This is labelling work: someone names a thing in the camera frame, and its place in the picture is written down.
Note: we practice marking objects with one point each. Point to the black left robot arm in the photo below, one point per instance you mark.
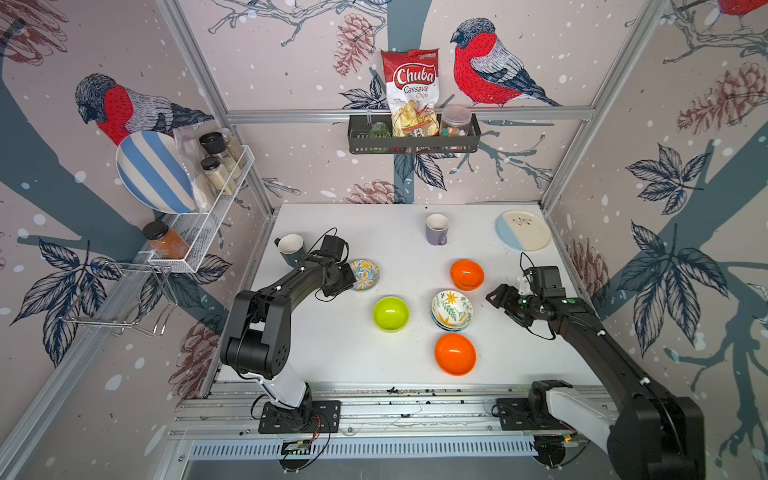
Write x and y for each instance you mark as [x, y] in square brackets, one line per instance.
[256, 340]

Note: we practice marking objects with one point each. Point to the green leaf bowl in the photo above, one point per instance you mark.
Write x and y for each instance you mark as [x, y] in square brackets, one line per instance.
[451, 328]
[436, 319]

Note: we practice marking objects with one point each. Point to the orange spice jar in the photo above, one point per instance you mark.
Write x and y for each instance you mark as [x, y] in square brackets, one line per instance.
[166, 242]

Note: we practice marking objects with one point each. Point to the black wall basket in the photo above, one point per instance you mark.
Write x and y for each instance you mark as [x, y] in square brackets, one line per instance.
[361, 142]

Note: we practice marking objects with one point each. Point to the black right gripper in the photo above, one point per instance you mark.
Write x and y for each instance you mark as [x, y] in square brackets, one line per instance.
[503, 297]

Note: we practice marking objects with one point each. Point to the large orange bowl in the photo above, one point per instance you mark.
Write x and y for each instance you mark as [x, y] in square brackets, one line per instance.
[455, 354]

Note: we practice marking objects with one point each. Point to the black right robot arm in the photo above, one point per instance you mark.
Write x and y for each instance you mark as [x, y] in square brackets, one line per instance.
[650, 434]

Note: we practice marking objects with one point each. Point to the small orange bowl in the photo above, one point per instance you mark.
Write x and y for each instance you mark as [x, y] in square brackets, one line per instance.
[467, 275]

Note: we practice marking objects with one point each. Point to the blue yellow patterned bowl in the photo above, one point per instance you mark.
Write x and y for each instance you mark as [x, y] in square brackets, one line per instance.
[366, 273]

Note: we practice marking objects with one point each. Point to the black lid spice jar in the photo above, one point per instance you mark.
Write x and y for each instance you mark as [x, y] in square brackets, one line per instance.
[215, 145]

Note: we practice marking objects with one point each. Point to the dark green mug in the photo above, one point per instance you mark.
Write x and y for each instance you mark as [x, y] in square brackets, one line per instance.
[292, 249]

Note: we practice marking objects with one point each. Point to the beige spice jar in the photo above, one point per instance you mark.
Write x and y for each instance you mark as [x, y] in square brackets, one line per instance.
[218, 175]

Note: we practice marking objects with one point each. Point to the blue cream plate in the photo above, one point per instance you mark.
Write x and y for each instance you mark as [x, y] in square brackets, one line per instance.
[522, 230]

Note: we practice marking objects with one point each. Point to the clear wall shelf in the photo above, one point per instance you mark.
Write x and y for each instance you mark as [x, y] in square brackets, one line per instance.
[200, 228]

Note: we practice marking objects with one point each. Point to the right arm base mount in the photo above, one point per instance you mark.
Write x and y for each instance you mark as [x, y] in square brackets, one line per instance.
[530, 413]

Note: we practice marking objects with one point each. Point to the purple mug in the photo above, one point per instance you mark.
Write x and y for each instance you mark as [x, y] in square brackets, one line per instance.
[437, 226]

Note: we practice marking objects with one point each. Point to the lime green bowl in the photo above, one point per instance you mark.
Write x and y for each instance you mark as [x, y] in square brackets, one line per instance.
[391, 314]

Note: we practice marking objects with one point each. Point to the red cassava chips bag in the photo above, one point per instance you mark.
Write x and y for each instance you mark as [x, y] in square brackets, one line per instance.
[412, 91]

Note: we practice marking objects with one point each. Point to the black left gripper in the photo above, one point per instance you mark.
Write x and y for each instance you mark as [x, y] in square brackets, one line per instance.
[349, 280]

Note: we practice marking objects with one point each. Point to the wire hook rack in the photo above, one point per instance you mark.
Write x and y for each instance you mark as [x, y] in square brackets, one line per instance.
[142, 301]

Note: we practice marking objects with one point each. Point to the green glass jar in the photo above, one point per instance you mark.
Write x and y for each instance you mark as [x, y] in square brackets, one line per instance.
[379, 130]

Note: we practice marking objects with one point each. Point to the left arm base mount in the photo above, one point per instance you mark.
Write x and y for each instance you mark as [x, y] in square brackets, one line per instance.
[319, 417]

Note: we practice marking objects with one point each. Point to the yellow flower bowl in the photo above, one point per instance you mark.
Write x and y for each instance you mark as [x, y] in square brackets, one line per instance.
[452, 307]

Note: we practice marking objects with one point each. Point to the blue striped plate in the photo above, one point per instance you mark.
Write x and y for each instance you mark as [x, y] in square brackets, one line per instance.
[147, 165]

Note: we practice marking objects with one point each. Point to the clear lidded candy jar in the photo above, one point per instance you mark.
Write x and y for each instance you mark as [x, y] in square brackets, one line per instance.
[456, 120]

